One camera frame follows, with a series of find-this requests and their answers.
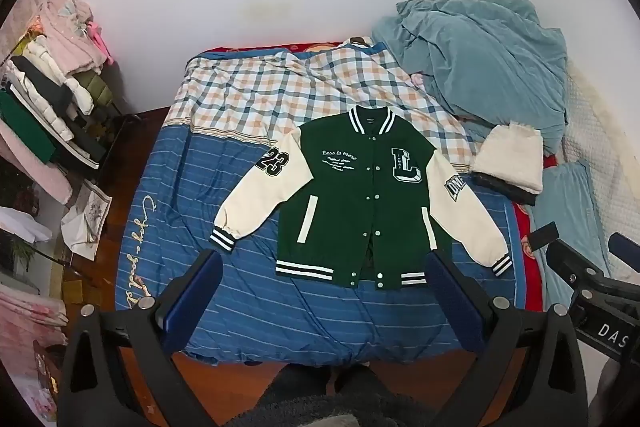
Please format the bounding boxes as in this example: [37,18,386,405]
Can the person's dark fuzzy trousers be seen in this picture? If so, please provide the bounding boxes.
[252,363,398,427]

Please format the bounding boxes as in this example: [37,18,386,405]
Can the pink floral bedding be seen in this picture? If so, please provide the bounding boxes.
[0,282,70,413]

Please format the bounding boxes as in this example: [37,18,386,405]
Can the cream fleece folded garment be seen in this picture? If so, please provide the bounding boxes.
[471,121,544,194]

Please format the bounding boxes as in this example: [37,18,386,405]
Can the red printed bed sheet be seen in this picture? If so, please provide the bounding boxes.
[510,154,558,313]

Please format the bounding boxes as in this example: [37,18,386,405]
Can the teal blanket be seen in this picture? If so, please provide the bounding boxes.
[371,0,570,156]

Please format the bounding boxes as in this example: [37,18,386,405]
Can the white floral paper bag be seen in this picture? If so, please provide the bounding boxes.
[61,178,114,262]

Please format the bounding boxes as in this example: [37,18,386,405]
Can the green varsity jacket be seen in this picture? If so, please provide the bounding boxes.
[210,104,514,291]

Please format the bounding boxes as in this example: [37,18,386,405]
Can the blue striped plaid quilt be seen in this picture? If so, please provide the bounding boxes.
[114,38,526,367]

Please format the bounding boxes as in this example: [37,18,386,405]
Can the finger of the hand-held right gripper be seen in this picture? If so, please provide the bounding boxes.
[609,233,640,265]
[531,223,603,288]

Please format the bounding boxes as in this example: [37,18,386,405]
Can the teal pillow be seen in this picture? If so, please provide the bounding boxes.
[532,158,613,308]

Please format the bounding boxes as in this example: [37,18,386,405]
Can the white quilted blanket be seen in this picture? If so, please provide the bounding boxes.
[562,59,640,260]

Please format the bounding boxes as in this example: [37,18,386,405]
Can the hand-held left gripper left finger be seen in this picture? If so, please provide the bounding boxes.
[57,250,224,427]

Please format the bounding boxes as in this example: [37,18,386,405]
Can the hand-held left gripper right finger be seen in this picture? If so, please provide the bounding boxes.
[424,250,589,427]

